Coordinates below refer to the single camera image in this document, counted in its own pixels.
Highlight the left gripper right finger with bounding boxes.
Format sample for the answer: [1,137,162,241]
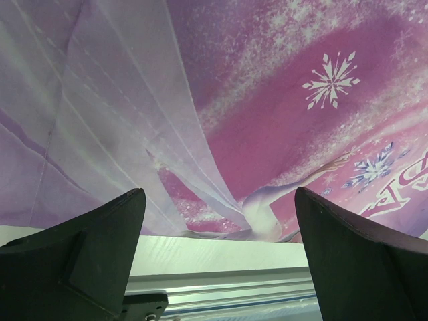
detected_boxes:
[294,187,427,320]

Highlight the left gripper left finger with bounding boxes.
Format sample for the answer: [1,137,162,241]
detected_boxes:
[1,188,146,320]

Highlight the purple Elsa placemat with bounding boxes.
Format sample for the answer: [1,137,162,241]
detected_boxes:
[1,1,427,242]

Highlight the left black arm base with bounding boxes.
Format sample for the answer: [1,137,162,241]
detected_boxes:
[118,293,169,321]

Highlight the aluminium mounting rail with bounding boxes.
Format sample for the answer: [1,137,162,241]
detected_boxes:
[125,267,322,320]

